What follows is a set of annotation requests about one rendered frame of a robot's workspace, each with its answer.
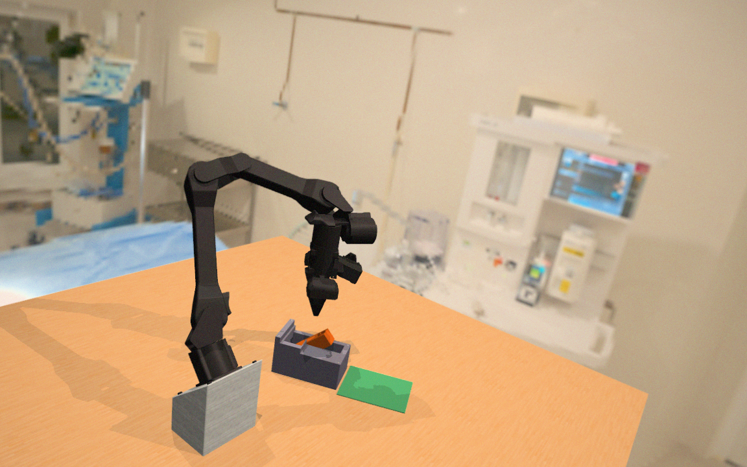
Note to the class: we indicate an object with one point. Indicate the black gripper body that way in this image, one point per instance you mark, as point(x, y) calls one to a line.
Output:
point(319, 261)

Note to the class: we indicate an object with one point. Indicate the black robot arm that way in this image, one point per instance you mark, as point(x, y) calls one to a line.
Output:
point(211, 356)

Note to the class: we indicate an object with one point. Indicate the orange block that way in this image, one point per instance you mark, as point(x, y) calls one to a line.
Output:
point(321, 339)

